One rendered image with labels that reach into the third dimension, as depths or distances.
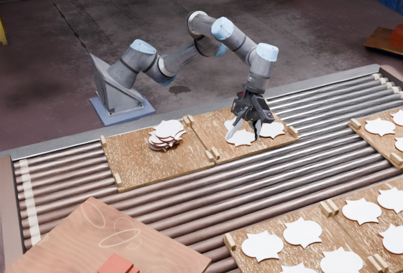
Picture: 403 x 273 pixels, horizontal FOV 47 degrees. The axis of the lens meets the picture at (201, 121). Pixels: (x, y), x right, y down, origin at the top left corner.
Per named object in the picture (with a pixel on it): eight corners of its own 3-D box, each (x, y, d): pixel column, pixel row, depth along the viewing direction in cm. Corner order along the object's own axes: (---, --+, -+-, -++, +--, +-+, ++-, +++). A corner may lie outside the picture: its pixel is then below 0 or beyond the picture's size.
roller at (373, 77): (15, 168, 199) (12, 159, 196) (376, 78, 260) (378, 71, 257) (16, 174, 195) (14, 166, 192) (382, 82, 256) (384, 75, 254)
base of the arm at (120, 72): (102, 65, 230) (114, 50, 229) (123, 78, 241) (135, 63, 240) (113, 80, 220) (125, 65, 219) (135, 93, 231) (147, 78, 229)
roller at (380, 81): (16, 175, 195) (14, 166, 192) (382, 83, 256) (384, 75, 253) (17, 182, 192) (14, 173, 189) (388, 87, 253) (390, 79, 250)
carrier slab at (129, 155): (99, 141, 206) (99, 138, 205) (185, 121, 219) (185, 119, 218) (119, 193, 180) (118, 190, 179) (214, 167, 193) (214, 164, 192)
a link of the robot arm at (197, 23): (187, 0, 200) (231, 12, 156) (205, 15, 205) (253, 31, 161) (171, 21, 200) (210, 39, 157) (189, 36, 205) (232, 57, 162)
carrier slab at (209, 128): (185, 120, 219) (185, 117, 218) (260, 101, 233) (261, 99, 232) (216, 165, 193) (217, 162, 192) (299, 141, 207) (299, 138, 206)
